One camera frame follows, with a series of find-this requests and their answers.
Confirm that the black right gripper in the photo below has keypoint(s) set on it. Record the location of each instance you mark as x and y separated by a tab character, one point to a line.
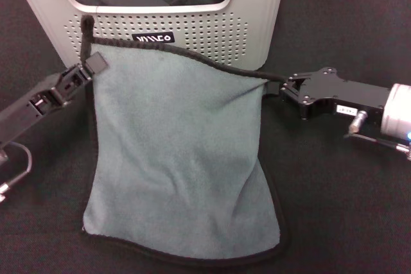
337	94

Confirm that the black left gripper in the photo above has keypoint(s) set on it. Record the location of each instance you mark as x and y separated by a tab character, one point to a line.
29	107

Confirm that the grey-green yellow towel black trim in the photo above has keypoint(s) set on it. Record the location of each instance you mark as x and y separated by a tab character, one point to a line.
176	142

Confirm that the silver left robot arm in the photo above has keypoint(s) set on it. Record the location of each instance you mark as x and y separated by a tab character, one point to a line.
398	110

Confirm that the grey perforated plastic storage basket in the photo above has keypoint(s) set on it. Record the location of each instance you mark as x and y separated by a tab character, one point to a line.
208	30

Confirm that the black tablecloth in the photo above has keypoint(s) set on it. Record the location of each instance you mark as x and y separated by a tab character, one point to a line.
337	190

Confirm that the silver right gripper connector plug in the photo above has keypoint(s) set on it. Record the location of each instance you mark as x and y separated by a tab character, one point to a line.
358	121

